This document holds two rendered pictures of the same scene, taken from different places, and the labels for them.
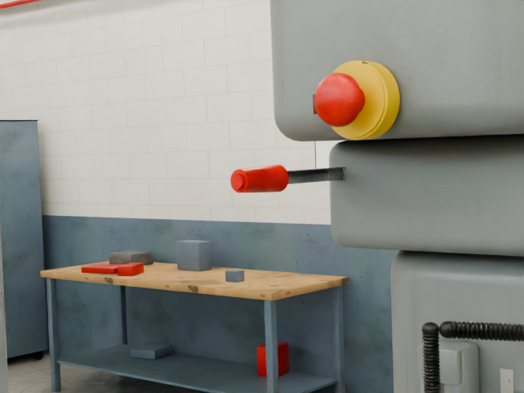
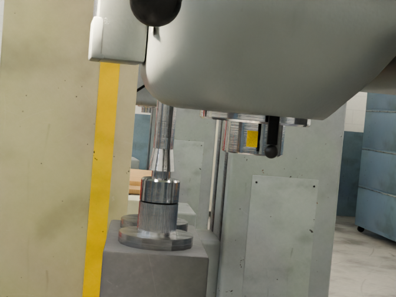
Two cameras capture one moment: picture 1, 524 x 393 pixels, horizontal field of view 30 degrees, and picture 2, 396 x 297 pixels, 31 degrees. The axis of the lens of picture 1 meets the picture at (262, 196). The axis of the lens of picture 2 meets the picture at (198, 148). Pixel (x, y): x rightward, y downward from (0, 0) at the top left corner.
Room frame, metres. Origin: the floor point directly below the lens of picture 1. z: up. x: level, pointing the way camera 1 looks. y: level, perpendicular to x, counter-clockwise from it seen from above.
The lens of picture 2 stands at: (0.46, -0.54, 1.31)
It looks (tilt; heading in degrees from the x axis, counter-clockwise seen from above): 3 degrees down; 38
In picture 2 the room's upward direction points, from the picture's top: 5 degrees clockwise
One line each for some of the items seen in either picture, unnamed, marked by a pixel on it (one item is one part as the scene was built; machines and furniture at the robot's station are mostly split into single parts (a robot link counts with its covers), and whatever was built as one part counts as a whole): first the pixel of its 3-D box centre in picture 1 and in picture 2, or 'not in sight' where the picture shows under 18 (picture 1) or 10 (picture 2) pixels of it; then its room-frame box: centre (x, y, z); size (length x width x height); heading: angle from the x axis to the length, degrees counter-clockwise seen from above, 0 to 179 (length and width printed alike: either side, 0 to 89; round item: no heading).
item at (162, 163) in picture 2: not in sight; (164, 131); (1.11, 0.02, 1.28); 0.03 x 0.03 x 0.11
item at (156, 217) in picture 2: not in sight; (158, 209); (1.11, 0.02, 1.19); 0.05 x 0.05 x 0.06
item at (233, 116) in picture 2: not in sight; (254, 117); (0.92, -0.23, 1.31); 0.09 x 0.09 x 0.01
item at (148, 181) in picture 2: not in sight; (160, 182); (1.11, 0.02, 1.22); 0.05 x 0.05 x 0.01
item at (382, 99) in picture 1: (360, 100); not in sight; (0.75, -0.08, 1.76); 0.06 x 0.02 x 0.06; 49
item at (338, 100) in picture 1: (342, 100); not in sight; (0.73, -0.06, 1.76); 0.04 x 0.03 x 0.04; 49
